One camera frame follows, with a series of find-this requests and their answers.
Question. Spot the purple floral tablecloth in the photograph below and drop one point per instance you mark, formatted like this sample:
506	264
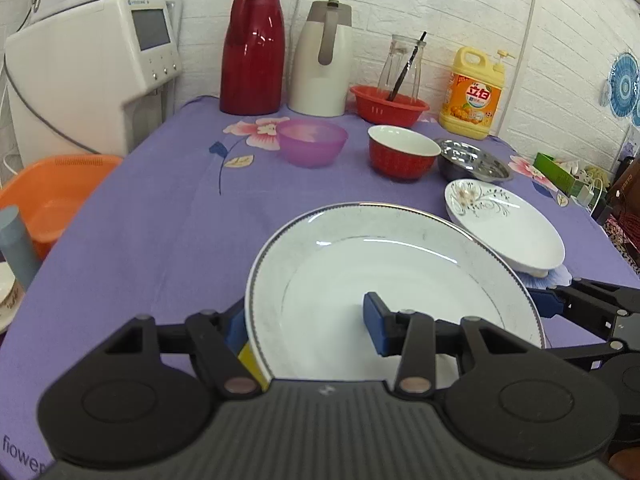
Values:
175	220

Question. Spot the white water dispenser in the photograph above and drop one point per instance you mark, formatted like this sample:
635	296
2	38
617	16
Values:
75	60

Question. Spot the green tissue box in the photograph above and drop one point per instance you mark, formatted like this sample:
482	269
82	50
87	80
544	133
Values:
550	167

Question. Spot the orange plastic basin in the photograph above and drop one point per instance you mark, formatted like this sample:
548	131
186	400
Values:
50	195

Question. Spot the red thermos jug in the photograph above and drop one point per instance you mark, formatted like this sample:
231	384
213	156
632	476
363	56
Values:
250	60

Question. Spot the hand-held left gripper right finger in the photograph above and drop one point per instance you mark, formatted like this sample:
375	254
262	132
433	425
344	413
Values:
374	320

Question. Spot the red patterned cloth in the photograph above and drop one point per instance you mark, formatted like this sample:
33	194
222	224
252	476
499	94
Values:
625	240

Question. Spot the yellow detergent bottle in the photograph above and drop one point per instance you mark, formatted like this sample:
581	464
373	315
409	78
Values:
470	110

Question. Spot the stainless steel bowl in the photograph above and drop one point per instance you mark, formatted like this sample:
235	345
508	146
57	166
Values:
470	157

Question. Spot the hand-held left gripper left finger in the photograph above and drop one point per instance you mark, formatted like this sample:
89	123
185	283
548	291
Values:
234	332

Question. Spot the red plastic basket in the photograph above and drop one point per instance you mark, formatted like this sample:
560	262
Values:
385	112

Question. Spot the white thermos jug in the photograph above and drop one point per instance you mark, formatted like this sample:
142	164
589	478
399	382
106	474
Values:
310	70

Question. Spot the black bottle brush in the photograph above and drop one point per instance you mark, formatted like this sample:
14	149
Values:
407	67

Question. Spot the large white plate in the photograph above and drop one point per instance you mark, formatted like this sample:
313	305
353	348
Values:
350	260

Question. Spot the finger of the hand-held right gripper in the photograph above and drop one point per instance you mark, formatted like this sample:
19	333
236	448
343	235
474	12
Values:
547	302
590	351

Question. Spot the brown box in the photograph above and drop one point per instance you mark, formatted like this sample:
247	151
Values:
627	185

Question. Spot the yellow flat piece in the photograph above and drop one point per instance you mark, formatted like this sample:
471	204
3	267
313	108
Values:
252	367

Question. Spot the purple plastic bowl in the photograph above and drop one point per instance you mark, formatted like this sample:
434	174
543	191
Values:
310	152

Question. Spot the clear glass bottle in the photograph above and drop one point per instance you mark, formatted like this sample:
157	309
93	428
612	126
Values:
400	60

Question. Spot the white floral plate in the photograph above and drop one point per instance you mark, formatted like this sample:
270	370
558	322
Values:
510	230

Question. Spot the grey-blue cylinder bottle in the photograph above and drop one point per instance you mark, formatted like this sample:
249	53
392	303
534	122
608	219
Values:
17	250

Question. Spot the white charger plug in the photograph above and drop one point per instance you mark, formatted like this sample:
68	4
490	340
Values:
587	195

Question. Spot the red bowl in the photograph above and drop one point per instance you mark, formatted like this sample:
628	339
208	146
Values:
400	165

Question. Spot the blue fan wall decoration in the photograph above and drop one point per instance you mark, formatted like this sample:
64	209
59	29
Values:
625	82

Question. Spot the white ceramic cup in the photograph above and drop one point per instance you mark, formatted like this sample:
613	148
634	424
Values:
7	300

